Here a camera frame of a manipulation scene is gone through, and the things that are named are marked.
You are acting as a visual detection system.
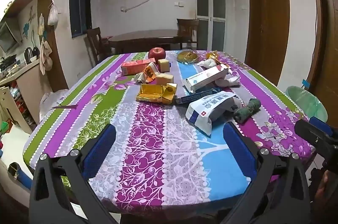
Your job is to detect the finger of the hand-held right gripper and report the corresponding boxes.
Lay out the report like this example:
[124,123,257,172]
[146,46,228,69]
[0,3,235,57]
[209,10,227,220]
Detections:
[308,116,334,136]
[294,120,338,164]

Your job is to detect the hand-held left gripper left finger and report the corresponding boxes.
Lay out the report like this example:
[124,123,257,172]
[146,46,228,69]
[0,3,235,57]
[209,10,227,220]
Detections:
[29,124,122,224]

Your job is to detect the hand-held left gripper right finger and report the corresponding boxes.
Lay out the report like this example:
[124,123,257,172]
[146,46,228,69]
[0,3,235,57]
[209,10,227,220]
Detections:
[216,122,310,224]

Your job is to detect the green lined plastic bin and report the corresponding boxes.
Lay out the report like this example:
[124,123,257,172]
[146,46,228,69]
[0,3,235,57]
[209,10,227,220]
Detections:
[286,86,328,124]

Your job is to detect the white paper bag blue print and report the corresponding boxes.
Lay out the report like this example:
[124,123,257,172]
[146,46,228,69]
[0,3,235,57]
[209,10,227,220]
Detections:
[185,90,242,137]

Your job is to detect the blue box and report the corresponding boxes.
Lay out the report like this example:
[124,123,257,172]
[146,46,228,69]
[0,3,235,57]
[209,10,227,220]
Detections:
[176,88,225,105]

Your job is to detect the white cloth bundle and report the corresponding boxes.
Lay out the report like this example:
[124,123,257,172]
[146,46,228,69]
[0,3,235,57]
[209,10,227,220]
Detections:
[211,73,241,88]

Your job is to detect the gold cigarette box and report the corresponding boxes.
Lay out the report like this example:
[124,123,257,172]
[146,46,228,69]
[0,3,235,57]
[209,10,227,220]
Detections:
[136,83,177,104]

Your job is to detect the white medicine box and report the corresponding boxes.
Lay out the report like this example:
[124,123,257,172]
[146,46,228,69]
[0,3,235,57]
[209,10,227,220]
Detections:
[183,66,229,94]

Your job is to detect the green rolled cloth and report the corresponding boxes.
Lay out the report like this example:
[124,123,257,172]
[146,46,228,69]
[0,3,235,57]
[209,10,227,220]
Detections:
[233,98,261,124]

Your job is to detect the floral striped tablecloth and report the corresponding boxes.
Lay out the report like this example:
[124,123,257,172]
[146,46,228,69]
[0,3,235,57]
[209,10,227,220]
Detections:
[22,50,317,214]

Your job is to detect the panelled brown wooden door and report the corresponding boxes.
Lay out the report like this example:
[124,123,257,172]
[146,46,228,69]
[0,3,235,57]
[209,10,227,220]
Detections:
[303,0,338,120]

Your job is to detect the grey crumpled wrapper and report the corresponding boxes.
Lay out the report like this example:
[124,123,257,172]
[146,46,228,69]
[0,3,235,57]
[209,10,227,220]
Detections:
[135,72,147,85]

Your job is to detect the orange carton box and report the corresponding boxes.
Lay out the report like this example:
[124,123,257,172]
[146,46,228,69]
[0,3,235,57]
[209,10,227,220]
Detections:
[121,59,156,75]

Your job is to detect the orange crumpled wrapper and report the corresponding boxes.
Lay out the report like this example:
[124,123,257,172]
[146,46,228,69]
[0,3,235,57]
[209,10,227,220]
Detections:
[143,63,159,82]

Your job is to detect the beige sponge block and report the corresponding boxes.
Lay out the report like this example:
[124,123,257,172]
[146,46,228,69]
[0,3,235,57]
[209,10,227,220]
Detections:
[156,73,174,86]
[158,59,170,73]

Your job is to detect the kitchen counter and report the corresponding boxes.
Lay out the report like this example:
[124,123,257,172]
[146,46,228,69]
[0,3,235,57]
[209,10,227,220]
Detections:
[0,59,43,132]

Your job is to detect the white crumpled tissue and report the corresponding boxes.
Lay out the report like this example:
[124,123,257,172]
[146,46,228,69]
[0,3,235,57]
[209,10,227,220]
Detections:
[198,58,219,67]

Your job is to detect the wooden chair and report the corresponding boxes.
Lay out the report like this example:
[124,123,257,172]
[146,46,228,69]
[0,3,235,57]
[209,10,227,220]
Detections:
[176,18,200,50]
[87,28,112,66]

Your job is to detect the round gold packaged food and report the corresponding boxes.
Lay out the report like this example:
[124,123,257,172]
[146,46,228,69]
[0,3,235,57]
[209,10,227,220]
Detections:
[176,50,200,64]

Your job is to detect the red apple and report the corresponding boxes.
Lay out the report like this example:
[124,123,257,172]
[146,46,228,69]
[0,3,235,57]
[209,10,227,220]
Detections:
[148,47,166,65]

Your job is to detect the hanging beige cloth bags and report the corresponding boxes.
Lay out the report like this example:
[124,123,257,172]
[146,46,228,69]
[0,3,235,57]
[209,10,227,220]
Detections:
[38,14,53,75]

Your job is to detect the plain brown wooden door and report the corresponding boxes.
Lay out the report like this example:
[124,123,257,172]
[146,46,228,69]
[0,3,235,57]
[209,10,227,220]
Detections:
[245,0,291,86]

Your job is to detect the black kettle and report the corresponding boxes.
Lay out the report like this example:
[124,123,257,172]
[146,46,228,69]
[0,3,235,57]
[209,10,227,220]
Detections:
[24,47,40,65]

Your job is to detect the dark wooden round table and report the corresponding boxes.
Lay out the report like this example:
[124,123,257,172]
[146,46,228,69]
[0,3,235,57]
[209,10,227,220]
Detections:
[108,29,183,54]

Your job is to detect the white hanging plastic bag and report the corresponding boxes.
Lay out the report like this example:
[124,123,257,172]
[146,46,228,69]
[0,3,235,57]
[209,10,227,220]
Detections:
[48,0,59,26]

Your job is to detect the range hood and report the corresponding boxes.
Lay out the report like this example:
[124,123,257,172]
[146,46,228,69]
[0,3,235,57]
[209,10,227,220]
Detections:
[0,20,23,53]

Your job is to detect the glass double door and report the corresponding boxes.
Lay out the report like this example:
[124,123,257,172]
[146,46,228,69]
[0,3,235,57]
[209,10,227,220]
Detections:
[195,0,227,52]

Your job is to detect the dark window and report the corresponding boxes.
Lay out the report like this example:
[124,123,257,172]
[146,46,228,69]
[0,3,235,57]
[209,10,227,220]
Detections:
[70,0,92,38]

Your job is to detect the brown kitchen door frame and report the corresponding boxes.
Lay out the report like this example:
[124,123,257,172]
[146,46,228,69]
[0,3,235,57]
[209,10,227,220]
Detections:
[37,0,69,93]

